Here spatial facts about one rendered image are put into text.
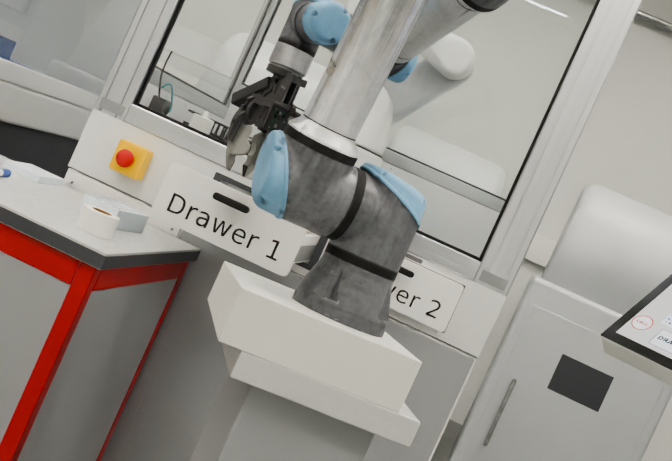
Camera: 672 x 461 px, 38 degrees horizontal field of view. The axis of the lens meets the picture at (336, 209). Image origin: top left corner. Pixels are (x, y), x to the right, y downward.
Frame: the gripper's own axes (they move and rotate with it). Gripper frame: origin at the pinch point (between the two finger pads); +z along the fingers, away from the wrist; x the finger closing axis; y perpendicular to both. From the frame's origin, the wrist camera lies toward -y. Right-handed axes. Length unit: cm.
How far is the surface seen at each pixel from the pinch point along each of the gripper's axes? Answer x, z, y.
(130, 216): -6.7, 17.9, -16.5
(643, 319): 65, -5, 52
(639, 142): 337, -88, -149
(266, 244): 7.1, 11.0, 9.0
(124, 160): 0.1, 9.8, -39.5
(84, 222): -23.1, 19.6, -2.6
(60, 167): 34, 27, -134
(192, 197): -3.8, 8.8, -3.6
